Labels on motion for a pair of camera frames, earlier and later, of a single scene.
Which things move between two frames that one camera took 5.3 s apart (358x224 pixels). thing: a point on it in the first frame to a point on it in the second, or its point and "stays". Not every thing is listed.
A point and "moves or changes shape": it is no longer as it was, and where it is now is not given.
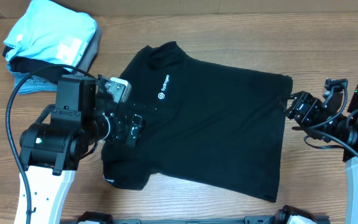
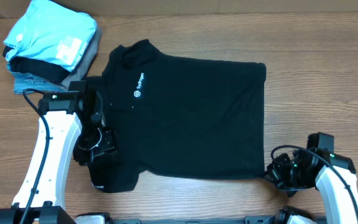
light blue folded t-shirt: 50,33 stays
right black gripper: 303,106 to 276,172
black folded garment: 24,65 stays
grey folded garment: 86,59 stays
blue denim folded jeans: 32,83 stays
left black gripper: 120,134 to 109,147
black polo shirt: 206,121 moves or changes shape
